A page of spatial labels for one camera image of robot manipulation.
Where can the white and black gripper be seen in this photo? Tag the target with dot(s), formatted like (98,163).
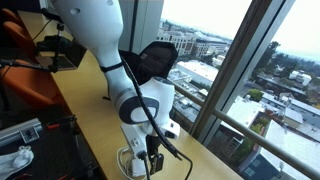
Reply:
(156,163)

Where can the black backpack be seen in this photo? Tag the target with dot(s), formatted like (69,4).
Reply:
(156,60)

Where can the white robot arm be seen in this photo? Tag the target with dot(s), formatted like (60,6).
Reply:
(143,108)

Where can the metal window railing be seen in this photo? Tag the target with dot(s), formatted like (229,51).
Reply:
(214,109)

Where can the open laptop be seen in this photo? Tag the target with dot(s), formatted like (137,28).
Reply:
(69,61)

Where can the orange chair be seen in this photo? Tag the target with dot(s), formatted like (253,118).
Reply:
(15,28)
(35,87)

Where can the white cloth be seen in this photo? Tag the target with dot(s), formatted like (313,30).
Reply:
(16,161)

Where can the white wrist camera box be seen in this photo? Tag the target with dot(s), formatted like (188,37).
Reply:
(135,138)

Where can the red handled clamp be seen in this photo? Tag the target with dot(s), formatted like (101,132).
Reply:
(62,121)

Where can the aluminium rail bracket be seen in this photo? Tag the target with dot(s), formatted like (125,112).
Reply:
(27,131)

